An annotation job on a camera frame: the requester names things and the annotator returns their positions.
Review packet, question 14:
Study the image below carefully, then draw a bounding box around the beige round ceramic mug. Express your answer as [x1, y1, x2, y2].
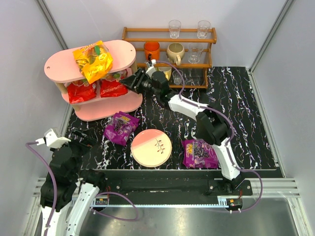
[166, 43, 185, 66]

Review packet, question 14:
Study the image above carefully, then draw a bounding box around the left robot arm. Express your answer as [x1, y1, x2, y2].
[38, 128, 106, 236]

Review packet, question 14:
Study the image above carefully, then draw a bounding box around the brown wooden cup rack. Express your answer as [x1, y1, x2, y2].
[122, 26, 218, 89]

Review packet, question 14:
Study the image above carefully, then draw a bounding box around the clear glass top left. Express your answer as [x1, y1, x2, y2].
[168, 20, 181, 39]

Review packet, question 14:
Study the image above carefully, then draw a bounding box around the clear glass top right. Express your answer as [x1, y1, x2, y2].
[197, 20, 211, 39]

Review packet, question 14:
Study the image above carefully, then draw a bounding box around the red candy bag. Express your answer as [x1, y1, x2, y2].
[67, 79, 97, 104]
[100, 69, 128, 97]

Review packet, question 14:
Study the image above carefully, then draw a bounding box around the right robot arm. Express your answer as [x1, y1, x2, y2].
[120, 69, 244, 190]

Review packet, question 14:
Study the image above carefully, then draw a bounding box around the purple candy bag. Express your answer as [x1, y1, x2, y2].
[103, 112, 140, 146]
[182, 139, 219, 169]

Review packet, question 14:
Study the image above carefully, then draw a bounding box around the yellow mug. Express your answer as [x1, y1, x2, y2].
[158, 66, 172, 81]

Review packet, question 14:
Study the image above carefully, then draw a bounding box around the orange mug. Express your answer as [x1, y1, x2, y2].
[144, 41, 160, 60]

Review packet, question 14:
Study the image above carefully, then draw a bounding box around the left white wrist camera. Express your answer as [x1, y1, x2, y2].
[35, 128, 71, 148]

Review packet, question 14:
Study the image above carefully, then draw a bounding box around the clear glass middle shelf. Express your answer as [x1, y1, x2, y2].
[188, 43, 203, 64]

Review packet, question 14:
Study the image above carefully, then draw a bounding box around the orange candy bag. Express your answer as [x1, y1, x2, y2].
[72, 40, 113, 84]

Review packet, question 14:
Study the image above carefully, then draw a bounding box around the pink three-tier shelf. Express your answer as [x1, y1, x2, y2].
[44, 40, 143, 121]

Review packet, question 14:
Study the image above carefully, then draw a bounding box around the pink and cream plate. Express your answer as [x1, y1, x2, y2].
[131, 129, 172, 168]

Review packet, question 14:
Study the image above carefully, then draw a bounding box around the small clear glass bottom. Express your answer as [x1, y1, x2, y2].
[172, 70, 183, 85]

